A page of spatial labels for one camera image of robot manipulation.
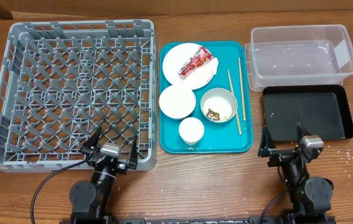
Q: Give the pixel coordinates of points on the clear plastic bin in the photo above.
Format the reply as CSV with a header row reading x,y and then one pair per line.
x,y
298,55

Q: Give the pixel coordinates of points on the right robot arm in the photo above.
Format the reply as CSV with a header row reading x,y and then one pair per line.
x,y
310,196

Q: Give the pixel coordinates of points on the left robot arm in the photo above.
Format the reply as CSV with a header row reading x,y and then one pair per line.
x,y
89,198

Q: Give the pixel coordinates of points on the black waste tray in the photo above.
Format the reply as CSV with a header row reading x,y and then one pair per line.
x,y
322,109

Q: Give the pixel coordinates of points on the small white plate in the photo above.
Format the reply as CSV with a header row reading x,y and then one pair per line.
x,y
177,101

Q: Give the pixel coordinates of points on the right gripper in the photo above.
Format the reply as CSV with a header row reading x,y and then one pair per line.
x,y
266,149

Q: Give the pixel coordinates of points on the right wooden chopstick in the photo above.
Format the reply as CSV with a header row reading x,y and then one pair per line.
x,y
241,88

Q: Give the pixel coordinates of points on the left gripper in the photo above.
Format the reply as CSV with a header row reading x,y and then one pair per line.
x,y
105,160

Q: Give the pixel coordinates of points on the red snack wrapper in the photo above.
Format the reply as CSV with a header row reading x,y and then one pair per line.
x,y
198,59

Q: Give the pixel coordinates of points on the large white plate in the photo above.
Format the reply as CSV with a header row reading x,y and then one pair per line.
x,y
176,58

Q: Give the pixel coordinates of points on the white napkin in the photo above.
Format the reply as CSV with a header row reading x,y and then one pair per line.
x,y
213,65

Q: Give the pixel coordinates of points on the grey bowl with food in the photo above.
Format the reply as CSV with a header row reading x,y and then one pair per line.
x,y
219,105

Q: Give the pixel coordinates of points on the teal serving tray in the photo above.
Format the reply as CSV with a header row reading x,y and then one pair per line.
x,y
218,138

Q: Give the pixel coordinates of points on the grey plastic dish rack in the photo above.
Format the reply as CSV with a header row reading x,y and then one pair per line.
x,y
61,81

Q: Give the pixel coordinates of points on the white cup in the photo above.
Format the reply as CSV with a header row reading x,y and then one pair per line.
x,y
191,130

